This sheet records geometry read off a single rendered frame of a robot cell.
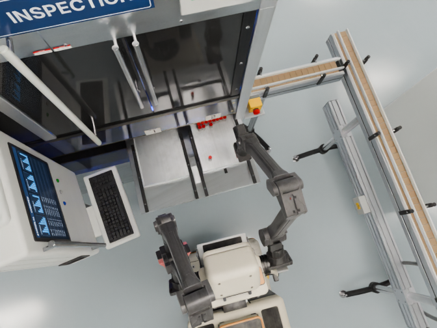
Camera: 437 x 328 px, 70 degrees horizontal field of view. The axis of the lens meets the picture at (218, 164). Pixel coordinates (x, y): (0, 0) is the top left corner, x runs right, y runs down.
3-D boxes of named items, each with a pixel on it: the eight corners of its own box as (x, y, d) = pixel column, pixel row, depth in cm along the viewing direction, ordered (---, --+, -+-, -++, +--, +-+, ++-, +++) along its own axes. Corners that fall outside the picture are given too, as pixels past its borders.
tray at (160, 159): (132, 133, 185) (131, 130, 182) (175, 122, 188) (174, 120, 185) (144, 187, 177) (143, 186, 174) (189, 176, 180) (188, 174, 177)
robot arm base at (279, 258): (267, 271, 137) (293, 264, 138) (265, 256, 134) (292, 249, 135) (261, 258, 145) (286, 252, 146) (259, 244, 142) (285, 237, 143)
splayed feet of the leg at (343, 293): (337, 289, 251) (344, 291, 237) (394, 271, 256) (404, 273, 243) (341, 300, 249) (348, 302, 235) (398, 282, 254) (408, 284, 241)
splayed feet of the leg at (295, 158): (291, 155, 278) (295, 151, 265) (343, 142, 283) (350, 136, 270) (294, 164, 276) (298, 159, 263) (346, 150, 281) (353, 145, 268)
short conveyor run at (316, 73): (238, 107, 196) (241, 95, 181) (231, 86, 200) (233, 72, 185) (340, 82, 203) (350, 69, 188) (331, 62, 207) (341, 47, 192)
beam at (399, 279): (322, 108, 244) (328, 101, 232) (331, 105, 245) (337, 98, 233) (406, 326, 206) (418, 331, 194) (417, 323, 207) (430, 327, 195)
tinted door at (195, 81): (154, 112, 154) (123, 33, 97) (238, 92, 158) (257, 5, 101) (154, 113, 154) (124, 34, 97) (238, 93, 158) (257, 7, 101)
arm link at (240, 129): (239, 145, 137) (257, 140, 138) (231, 121, 139) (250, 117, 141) (235, 153, 148) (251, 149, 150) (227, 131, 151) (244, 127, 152)
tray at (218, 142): (188, 120, 189) (187, 117, 185) (229, 109, 192) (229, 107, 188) (203, 172, 181) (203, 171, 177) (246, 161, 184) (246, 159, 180)
